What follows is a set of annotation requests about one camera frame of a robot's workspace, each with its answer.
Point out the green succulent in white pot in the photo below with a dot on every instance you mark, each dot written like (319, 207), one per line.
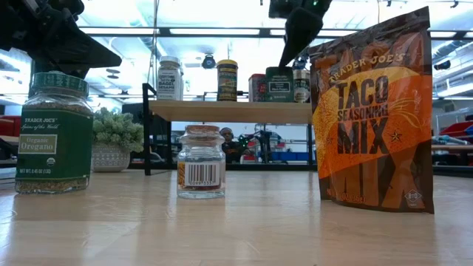
(116, 136)

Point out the white-lid bagel seasoning jar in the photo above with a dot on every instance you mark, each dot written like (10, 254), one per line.
(169, 81)

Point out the dark green spice tin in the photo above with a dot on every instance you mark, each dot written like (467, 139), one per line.
(279, 86)

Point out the red-lid square spice jar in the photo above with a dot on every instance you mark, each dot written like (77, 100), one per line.
(256, 88)

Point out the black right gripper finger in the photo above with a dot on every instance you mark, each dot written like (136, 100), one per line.
(299, 33)

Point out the person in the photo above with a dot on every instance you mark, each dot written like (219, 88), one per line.
(233, 147)

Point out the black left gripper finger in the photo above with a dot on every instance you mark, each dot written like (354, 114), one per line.
(74, 55)

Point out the small cork-top glass jar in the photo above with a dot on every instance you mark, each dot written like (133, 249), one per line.
(201, 166)

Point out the wooden shelf with black legs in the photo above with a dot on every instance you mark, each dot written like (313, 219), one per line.
(229, 112)

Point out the green-lid oregano jar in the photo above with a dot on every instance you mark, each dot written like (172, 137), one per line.
(55, 140)

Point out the black round hanging fixture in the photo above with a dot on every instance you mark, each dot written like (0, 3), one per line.
(208, 61)

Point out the yellow-lid spice jar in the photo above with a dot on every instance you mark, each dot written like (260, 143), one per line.
(227, 81)

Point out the red and blue bin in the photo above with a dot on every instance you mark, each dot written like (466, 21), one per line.
(458, 130)

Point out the red storage bin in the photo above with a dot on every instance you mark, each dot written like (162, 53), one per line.
(9, 125)

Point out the tan-lid glass jar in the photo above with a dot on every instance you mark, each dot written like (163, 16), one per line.
(302, 86)

